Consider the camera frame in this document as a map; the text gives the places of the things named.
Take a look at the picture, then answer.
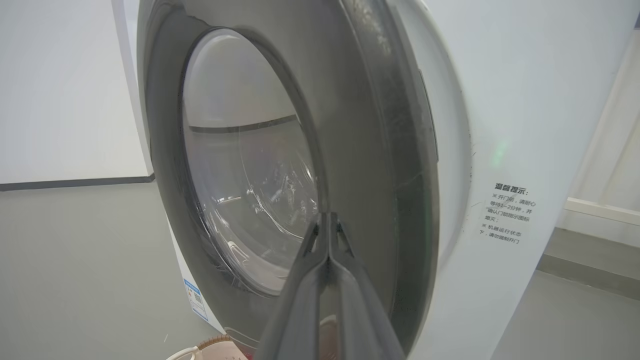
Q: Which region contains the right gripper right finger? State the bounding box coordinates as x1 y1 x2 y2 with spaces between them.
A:
327 212 406 360

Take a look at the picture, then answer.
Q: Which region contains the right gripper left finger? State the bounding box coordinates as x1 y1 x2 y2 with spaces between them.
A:
255 212 331 360

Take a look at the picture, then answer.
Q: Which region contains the cream perforated laundry basket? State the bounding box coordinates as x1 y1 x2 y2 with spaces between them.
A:
166 315 342 360

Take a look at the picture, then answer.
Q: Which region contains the white front-load washing machine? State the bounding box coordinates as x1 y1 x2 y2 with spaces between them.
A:
111 0 640 360

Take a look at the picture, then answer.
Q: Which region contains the blue energy label sticker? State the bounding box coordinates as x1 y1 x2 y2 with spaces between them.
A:
183 279 209 322

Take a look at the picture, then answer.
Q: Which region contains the black printed warning text label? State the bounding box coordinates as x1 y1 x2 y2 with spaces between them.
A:
477 182 539 246

